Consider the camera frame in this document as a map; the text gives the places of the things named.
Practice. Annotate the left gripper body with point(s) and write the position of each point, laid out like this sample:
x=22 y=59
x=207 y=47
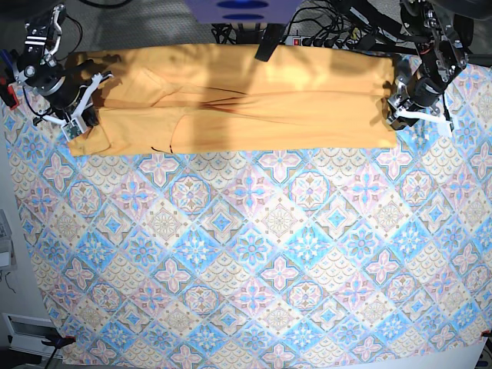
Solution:
x=416 y=93

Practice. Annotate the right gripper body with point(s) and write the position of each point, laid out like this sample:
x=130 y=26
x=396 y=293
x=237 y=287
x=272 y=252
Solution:
x=57 y=85

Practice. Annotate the yellow T-shirt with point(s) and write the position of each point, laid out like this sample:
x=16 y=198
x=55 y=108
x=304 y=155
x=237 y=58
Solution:
x=192 y=99

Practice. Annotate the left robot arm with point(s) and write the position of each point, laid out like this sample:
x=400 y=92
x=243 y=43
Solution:
x=427 y=27

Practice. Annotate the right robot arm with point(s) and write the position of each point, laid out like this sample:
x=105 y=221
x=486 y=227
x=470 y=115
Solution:
x=42 y=43

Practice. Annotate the red clamp left edge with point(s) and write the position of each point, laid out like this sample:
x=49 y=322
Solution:
x=8 y=95

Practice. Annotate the black clamp on table edge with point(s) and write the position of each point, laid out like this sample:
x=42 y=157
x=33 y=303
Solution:
x=271 y=37

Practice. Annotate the blue patterned tablecloth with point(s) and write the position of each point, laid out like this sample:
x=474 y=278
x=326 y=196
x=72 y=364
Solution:
x=308 y=258

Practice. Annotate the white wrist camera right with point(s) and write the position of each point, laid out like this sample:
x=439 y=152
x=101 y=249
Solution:
x=74 y=128

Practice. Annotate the white power strip red switch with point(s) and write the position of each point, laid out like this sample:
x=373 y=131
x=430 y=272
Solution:
x=325 y=41

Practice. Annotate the aluminium rail with clamp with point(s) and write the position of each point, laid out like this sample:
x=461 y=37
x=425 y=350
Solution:
x=33 y=335

